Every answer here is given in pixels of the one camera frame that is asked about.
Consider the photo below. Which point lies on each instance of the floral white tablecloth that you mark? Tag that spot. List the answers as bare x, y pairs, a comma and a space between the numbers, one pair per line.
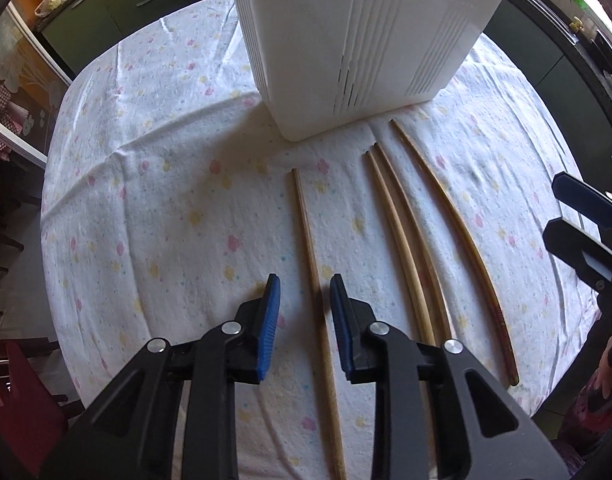
161, 210

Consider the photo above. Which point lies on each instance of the dark wooden chair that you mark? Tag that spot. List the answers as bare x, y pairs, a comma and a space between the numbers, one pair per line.
1, 240

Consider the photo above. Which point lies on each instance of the person's right hand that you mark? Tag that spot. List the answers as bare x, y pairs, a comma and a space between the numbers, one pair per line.
609, 370

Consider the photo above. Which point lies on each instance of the light wooden chopstick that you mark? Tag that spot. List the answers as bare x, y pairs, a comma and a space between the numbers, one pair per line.
426, 327
442, 327

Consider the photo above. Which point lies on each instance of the red chair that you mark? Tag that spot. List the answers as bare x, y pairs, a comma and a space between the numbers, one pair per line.
21, 410

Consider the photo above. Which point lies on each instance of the red-ended wooden chopstick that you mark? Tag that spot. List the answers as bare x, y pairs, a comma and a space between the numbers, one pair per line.
508, 360

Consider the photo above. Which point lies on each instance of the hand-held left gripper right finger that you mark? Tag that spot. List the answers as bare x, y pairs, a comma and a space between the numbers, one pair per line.
341, 330

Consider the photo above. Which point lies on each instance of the white plastic utensil holder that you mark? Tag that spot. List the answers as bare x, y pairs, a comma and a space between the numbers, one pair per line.
336, 35

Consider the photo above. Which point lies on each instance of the dark stone kitchen countertop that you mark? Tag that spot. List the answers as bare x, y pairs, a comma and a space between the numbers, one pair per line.
571, 45

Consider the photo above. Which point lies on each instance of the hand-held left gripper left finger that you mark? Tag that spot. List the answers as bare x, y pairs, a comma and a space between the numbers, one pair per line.
268, 330

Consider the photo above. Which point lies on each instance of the green base cabinets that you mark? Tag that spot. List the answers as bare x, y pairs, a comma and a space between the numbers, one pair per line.
136, 5

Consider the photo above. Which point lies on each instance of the floral glass sliding door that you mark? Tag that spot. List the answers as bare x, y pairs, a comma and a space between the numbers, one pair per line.
16, 70

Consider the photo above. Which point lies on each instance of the brown wooden chopstick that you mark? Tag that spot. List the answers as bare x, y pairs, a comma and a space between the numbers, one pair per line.
305, 240

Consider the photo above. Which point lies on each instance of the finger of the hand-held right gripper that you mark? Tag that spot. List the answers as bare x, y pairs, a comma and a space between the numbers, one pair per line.
576, 245
586, 205

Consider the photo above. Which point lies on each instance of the person's floral clothing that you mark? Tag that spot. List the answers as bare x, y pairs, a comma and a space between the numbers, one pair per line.
581, 425

